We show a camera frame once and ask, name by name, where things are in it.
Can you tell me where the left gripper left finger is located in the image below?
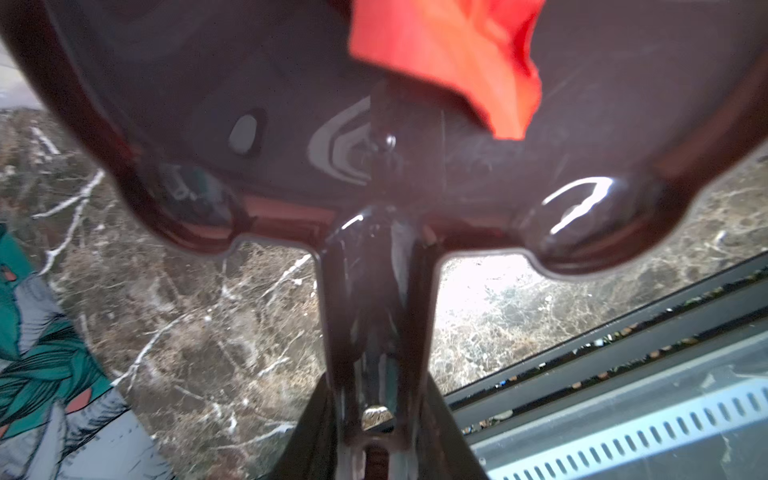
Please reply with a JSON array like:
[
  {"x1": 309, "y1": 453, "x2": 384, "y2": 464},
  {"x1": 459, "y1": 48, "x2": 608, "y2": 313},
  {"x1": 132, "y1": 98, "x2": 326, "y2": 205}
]
[{"x1": 268, "y1": 374, "x2": 336, "y2": 480}]

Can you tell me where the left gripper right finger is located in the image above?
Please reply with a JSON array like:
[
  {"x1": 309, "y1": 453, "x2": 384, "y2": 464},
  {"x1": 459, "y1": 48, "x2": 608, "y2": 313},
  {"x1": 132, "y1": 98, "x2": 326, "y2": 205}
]
[{"x1": 419, "y1": 377, "x2": 488, "y2": 480}]

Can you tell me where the dark brown dustpan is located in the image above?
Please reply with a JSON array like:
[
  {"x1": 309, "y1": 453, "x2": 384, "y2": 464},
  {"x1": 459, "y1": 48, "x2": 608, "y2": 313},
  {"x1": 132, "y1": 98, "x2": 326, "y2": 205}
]
[{"x1": 1, "y1": 1, "x2": 767, "y2": 479}]

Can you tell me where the red paper scrap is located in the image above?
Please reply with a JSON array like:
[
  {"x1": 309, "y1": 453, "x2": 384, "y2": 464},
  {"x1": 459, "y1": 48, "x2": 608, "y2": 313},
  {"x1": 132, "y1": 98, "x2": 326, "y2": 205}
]
[{"x1": 348, "y1": 0, "x2": 545, "y2": 140}]

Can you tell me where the white slotted cable duct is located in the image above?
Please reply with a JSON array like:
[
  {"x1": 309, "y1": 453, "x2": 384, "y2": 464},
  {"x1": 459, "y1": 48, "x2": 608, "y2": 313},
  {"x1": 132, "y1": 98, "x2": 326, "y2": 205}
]
[{"x1": 488, "y1": 378, "x2": 767, "y2": 480}]

